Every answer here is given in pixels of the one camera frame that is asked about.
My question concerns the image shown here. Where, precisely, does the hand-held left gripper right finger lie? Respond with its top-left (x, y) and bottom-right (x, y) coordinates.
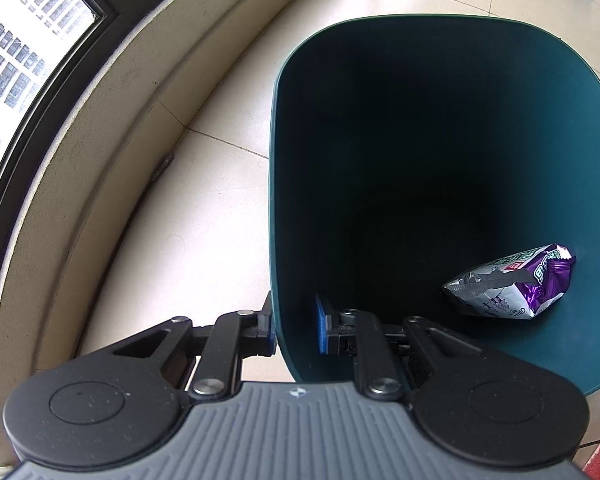
top-left (313, 293), bottom-right (502, 404)

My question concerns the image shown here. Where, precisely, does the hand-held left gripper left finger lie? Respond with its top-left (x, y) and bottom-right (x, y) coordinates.
top-left (86, 290), bottom-right (277, 403)

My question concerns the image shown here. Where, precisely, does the dark green plastic bin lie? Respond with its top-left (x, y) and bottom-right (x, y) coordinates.
top-left (268, 14), bottom-right (600, 396)

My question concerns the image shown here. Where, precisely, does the purple and silver snack packet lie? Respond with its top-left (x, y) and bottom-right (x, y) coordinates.
top-left (442, 242), bottom-right (576, 321)

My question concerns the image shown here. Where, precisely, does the black-framed window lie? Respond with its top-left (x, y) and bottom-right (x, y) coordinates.
top-left (0, 0), bottom-right (181, 306)

